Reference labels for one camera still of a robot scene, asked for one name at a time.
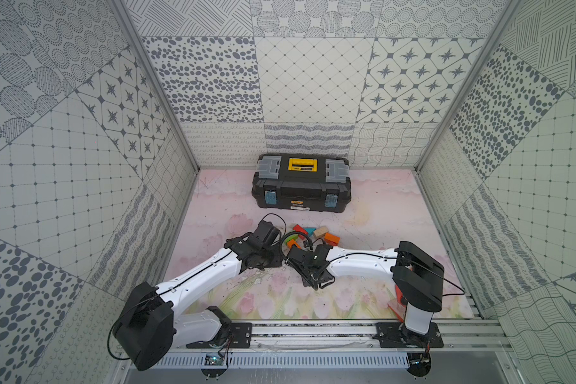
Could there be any orange rectangular block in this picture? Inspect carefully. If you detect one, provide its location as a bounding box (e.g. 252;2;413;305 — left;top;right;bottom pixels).
324;232;341;246

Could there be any natural wood rectangular block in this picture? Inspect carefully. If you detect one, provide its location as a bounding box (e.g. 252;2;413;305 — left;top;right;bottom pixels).
312;227;329;239

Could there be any red rectangular block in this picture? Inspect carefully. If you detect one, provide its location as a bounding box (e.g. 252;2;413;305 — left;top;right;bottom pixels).
293;225;308;235

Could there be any green rectangular block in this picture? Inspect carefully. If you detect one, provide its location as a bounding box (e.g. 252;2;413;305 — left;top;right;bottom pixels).
284;235;299;243

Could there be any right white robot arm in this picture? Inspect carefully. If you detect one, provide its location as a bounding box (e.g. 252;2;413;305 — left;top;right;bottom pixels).
283;241;445;335

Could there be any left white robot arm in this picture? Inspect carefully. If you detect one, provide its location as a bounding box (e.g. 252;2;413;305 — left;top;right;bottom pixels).
110;220;281;371

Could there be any aluminium front rail frame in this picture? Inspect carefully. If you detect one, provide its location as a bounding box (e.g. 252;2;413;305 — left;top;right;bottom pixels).
171;318;510;353

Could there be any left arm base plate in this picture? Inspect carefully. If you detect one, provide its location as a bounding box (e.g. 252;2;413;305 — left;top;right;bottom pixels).
186;323;253;349

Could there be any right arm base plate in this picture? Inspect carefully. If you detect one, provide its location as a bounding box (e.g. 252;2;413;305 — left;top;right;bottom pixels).
372;323;444;349

